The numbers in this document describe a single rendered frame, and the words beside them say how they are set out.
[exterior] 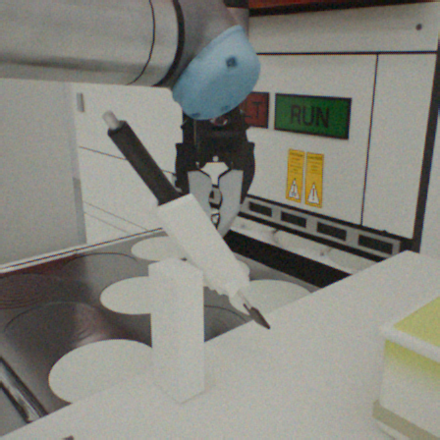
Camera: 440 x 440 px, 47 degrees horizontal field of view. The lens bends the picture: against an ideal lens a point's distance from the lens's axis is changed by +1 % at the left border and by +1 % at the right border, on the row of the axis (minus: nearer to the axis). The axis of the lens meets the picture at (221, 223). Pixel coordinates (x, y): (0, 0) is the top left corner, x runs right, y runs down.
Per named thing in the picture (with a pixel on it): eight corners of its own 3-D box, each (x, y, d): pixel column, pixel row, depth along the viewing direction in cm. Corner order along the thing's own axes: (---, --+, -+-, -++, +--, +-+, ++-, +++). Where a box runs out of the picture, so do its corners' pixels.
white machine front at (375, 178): (92, 209, 121) (77, 29, 108) (407, 354, 63) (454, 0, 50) (81, 212, 119) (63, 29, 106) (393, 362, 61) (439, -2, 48)
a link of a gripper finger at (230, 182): (236, 228, 65) (237, 157, 62) (242, 244, 59) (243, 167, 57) (211, 228, 65) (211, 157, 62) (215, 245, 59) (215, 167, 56)
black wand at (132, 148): (105, 123, 24) (123, 106, 25) (90, 120, 25) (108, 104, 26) (265, 335, 37) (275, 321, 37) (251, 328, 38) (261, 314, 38)
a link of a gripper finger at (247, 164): (252, 200, 59) (253, 126, 57) (254, 204, 58) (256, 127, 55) (212, 201, 59) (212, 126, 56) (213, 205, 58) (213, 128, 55)
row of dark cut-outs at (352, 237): (174, 189, 89) (174, 175, 89) (400, 260, 58) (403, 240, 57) (171, 189, 89) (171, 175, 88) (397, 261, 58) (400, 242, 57)
